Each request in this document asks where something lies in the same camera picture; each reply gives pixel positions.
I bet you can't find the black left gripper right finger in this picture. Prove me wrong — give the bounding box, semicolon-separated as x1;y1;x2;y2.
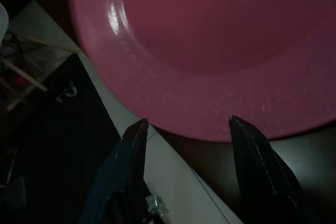
228;115;323;224

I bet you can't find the pink round plate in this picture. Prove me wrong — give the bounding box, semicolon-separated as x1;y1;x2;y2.
64;0;336;143

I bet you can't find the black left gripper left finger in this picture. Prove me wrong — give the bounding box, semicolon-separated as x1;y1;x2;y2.
83;119;150;224

